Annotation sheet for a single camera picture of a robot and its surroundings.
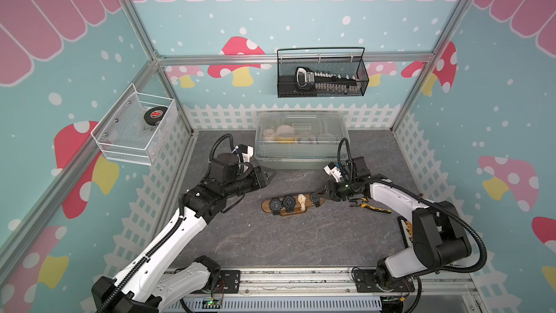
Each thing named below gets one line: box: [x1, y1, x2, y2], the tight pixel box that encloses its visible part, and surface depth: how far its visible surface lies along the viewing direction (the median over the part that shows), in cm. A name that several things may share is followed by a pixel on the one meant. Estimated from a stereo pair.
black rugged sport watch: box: [269, 197, 284, 216], surface depth 85 cm
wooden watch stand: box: [262, 194, 326, 217], surface depth 87 cm
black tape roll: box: [144, 105, 168, 127], surface depth 80 cm
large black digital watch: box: [282, 194, 297, 214], surface depth 85 cm
